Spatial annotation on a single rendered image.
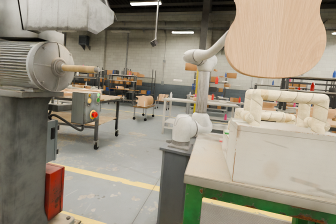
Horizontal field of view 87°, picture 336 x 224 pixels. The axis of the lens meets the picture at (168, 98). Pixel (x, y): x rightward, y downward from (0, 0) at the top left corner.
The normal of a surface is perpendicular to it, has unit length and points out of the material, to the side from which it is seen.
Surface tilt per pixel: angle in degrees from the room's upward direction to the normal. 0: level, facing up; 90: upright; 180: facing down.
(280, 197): 90
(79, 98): 90
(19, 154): 90
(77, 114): 90
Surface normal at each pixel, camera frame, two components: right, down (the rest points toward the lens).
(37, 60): 0.74, 0.03
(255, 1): -0.20, 0.05
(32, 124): 0.97, 0.09
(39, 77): 0.73, 0.34
